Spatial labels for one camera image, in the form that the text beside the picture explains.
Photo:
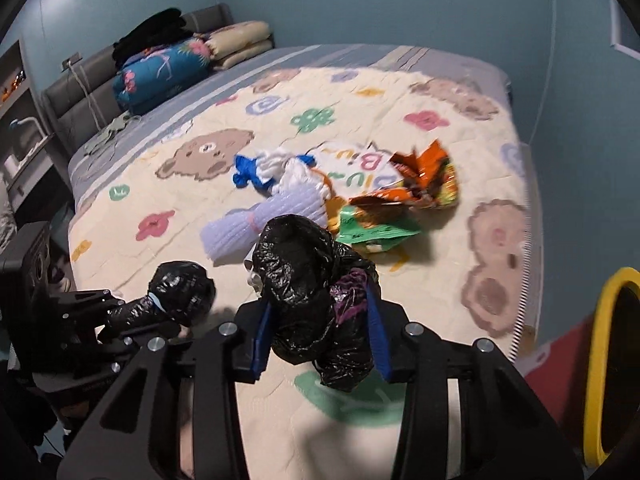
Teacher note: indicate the cream bear printed blanket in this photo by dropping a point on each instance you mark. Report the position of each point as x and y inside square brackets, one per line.
[200, 240]

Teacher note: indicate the green snack packet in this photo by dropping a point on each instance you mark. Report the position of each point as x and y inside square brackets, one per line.
[380, 232]

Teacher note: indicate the grey padded headboard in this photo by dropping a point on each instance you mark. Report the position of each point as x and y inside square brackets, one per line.
[75, 90]

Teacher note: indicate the red printed floor mat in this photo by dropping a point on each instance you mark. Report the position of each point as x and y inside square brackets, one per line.
[560, 385]

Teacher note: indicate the blue floral quilt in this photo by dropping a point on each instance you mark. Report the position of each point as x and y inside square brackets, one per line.
[160, 75]

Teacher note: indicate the white blue crumpled cloth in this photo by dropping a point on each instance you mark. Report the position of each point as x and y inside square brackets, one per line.
[250, 170]

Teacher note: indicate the small grey cloth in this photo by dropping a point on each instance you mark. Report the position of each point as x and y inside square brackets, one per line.
[107, 135]

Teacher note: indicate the black plastic bag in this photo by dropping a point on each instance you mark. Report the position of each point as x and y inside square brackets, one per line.
[300, 270]
[185, 290]

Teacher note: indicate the yellow rimmed bin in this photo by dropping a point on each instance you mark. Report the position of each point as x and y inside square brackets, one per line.
[600, 360]

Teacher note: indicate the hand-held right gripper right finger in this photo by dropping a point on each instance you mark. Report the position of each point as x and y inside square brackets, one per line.
[378, 340]

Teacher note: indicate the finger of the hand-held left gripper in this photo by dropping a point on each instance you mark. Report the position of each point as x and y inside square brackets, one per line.
[85, 310]
[125, 347]

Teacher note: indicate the white framed window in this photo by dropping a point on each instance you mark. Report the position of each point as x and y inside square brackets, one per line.
[622, 35]

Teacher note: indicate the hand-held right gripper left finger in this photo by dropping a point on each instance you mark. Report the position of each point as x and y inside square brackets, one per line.
[262, 340]

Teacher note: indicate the black clothing pile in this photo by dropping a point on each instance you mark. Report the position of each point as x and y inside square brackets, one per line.
[150, 35]

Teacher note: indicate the beige folded blanket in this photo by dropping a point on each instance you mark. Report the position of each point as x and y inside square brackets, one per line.
[240, 42]

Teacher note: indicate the white printed wrapper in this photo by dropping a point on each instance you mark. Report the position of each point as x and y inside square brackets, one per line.
[350, 165]

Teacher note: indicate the orange snack wrapper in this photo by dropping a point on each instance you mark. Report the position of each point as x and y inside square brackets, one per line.
[425, 170]

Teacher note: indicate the white bedside shelf unit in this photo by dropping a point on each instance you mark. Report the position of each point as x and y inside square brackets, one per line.
[25, 150]

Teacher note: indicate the wall socket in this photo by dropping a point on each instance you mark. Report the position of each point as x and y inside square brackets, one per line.
[71, 62]

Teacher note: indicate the lavender ribbed cloth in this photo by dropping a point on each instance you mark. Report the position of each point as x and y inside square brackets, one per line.
[280, 210]

